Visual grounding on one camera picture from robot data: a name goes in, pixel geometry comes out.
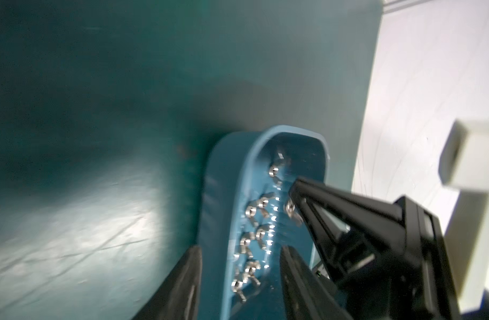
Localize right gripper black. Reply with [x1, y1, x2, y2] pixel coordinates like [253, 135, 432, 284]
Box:
[290, 177, 461, 319]

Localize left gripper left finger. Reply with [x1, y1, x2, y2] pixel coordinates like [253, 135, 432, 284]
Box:
[134, 245, 203, 320]

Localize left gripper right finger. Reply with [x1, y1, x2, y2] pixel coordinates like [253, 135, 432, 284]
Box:
[280, 245, 341, 319]

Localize silver wing nut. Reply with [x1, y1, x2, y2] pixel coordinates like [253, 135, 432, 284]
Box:
[244, 201, 259, 228]
[234, 232, 256, 261]
[243, 260, 261, 287]
[268, 148, 289, 187]
[255, 223, 275, 255]
[231, 278, 247, 303]
[284, 198, 303, 227]
[257, 192, 279, 219]

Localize teal plastic storage box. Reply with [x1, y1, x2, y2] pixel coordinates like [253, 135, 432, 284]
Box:
[197, 125, 328, 319]

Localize green table mat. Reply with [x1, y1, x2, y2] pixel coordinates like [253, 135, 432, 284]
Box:
[0, 1, 383, 319]

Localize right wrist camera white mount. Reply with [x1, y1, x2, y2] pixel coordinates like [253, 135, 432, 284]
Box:
[439, 120, 489, 313]

